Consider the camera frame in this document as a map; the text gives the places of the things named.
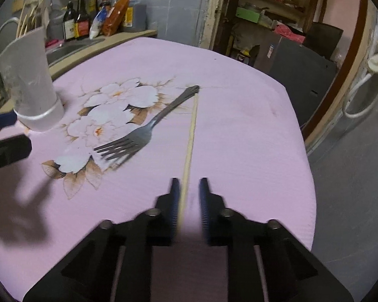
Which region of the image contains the long thin bamboo chopstick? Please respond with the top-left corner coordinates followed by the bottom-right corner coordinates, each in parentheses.
top-left (176, 96), bottom-right (199, 228)

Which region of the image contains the wooden storage shelf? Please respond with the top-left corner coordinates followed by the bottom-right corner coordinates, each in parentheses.
top-left (212, 0), bottom-right (323, 65)

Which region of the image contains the grey cabinet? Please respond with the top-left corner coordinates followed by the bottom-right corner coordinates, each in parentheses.
top-left (261, 32), bottom-right (338, 127)

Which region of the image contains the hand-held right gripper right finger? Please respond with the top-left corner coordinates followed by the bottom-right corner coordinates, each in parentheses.
top-left (197, 177), bottom-right (355, 302)

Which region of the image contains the pink floral tablecloth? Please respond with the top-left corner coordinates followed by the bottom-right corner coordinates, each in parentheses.
top-left (0, 37), bottom-right (318, 302)

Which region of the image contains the steel fork ornate handle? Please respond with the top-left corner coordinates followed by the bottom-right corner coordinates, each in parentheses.
top-left (93, 85), bottom-right (201, 162)

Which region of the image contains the black box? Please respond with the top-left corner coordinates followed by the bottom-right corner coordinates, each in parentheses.
top-left (305, 21), bottom-right (344, 61)

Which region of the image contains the white hose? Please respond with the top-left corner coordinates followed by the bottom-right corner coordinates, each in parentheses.
top-left (341, 68), bottom-right (378, 119)

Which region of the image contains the orange-brown packet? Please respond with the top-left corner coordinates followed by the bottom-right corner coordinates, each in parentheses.
top-left (102, 0), bottom-right (130, 37)

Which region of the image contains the green box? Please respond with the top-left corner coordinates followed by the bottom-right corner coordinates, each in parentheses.
top-left (235, 6), bottom-right (262, 24)

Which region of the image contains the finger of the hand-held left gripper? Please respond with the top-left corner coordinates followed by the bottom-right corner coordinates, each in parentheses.
top-left (0, 133), bottom-right (33, 177)
top-left (0, 111), bottom-right (18, 132)

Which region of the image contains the beige counter ledge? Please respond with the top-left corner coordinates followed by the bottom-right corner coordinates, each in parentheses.
top-left (47, 29), bottom-right (158, 80)

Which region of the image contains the white and blue bag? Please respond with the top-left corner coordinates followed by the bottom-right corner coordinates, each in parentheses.
top-left (88, 6), bottom-right (108, 39)

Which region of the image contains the dark sauce bottle red label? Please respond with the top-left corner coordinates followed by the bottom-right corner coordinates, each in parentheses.
top-left (74, 0), bottom-right (91, 40)

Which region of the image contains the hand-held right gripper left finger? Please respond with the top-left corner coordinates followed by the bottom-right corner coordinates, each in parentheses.
top-left (22, 177), bottom-right (181, 302)

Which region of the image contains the white plastic cup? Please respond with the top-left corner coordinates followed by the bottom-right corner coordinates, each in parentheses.
top-left (0, 26), bottom-right (66, 132)

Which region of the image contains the red cloth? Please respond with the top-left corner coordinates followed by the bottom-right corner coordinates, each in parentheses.
top-left (275, 24), bottom-right (307, 44)

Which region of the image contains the dark sauce bottle pale label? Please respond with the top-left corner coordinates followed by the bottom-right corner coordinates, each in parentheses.
top-left (62, 0), bottom-right (78, 42)

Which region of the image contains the curved brown wooden frame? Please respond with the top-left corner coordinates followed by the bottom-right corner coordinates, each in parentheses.
top-left (302, 0), bottom-right (371, 153)

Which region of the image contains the metal sink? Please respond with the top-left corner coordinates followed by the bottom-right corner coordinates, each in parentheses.
top-left (45, 35), bottom-right (105, 65)

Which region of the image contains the large grey jug yellow cap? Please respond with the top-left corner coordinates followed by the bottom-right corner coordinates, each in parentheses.
top-left (122, 0), bottom-right (149, 33)

